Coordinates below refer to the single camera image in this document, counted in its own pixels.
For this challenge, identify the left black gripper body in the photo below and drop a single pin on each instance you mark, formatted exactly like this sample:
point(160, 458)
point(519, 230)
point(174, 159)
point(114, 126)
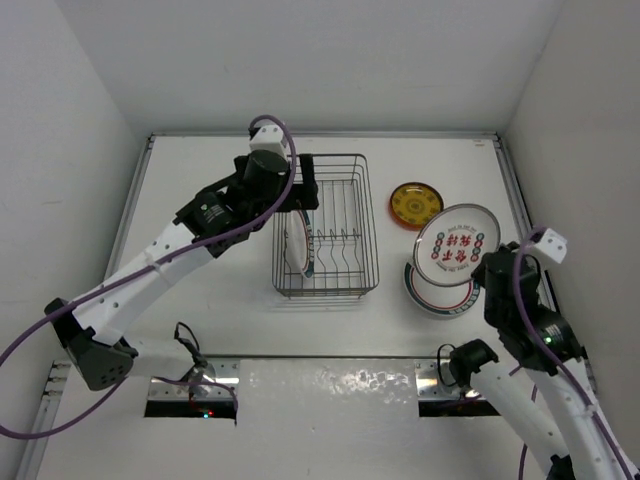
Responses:
point(300, 197)

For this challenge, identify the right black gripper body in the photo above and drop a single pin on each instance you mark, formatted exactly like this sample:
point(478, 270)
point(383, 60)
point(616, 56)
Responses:
point(489, 311)

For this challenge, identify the white plate dark rim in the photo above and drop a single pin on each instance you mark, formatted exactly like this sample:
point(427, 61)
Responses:
point(440, 302)

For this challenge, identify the white patterned plate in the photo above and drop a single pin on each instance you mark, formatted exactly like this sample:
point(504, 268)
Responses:
point(450, 247)

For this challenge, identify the orange plate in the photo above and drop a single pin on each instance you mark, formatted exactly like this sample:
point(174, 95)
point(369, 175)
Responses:
point(413, 214)

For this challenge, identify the yellow brown plate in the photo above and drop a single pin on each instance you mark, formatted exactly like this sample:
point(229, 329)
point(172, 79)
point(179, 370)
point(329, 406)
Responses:
point(415, 191)

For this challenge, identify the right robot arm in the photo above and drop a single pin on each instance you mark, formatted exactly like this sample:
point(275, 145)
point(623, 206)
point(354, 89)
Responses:
point(570, 439)

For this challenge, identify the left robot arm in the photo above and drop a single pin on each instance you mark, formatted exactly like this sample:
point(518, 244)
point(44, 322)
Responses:
point(221, 215)

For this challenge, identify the white plate green rim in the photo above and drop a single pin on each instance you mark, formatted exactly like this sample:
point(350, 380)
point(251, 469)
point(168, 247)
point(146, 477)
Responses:
point(299, 243)

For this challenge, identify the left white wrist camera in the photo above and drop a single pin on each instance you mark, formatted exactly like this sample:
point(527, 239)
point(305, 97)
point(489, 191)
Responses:
point(269, 138)

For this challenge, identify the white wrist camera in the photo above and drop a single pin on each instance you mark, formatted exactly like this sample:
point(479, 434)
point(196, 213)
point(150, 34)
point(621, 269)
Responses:
point(548, 246)
point(269, 138)

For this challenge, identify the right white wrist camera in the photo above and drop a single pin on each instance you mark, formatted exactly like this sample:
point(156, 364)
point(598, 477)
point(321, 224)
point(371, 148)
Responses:
point(548, 246)

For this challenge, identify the metal wire dish rack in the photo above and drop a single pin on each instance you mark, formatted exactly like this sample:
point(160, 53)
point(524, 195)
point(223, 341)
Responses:
point(344, 232)

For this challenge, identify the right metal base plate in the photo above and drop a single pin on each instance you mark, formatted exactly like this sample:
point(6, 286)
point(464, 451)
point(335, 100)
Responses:
point(434, 382)

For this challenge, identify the metal base plate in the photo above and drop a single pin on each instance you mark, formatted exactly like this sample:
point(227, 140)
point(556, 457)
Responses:
point(218, 381)
point(434, 382)

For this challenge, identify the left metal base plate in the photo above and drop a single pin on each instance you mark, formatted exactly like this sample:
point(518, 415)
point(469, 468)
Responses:
point(218, 381)

